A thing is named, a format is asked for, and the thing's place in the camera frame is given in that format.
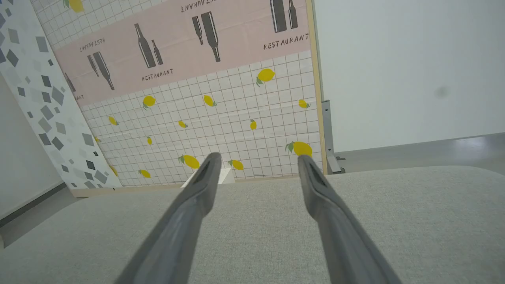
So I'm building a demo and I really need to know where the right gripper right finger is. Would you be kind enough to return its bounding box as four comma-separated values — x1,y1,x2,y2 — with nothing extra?
297,155,403,284

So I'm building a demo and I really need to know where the grey metal panel bracket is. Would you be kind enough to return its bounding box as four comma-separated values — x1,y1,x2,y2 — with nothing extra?
321,100,346,174

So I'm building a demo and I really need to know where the grey terrazzo print panel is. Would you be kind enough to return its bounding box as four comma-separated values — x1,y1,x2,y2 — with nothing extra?
0,0,123,198

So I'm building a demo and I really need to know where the lemon and bottle print panel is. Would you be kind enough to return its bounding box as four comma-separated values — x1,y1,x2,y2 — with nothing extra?
30,0,328,188

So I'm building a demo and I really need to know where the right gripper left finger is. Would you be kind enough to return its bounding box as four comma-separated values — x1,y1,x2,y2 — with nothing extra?
114,152,223,284

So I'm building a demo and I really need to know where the small white box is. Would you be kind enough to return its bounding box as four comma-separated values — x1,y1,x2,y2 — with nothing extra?
181,168,236,188

